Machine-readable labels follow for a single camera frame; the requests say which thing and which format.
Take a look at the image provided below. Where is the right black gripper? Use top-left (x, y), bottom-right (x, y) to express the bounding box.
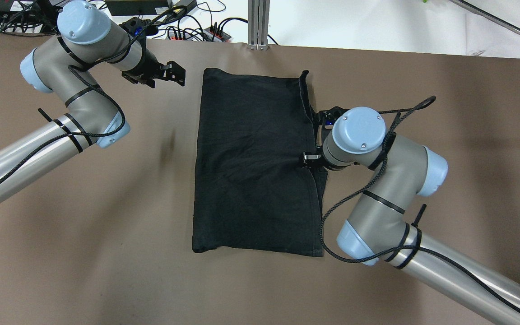
top-left (299, 106), bottom-right (346, 171)

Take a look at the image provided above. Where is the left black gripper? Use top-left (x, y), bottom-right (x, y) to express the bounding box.
top-left (120, 17), bottom-right (186, 88)

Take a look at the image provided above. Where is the black graphic t-shirt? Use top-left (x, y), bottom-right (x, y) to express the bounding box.
top-left (192, 68), bottom-right (328, 257)

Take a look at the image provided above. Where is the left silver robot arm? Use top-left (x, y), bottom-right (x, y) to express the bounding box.
top-left (0, 0), bottom-right (186, 203)

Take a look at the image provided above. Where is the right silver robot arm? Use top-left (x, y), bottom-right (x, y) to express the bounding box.
top-left (301, 96), bottom-right (520, 325)

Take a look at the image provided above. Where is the black power adapter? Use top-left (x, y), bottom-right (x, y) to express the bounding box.
top-left (104, 0), bottom-right (171, 16)

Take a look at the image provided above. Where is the red black power strip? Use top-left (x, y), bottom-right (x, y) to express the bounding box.
top-left (204, 25), bottom-right (232, 42)

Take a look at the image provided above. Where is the aluminium frame post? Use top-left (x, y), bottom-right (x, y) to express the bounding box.
top-left (247, 0), bottom-right (270, 50)

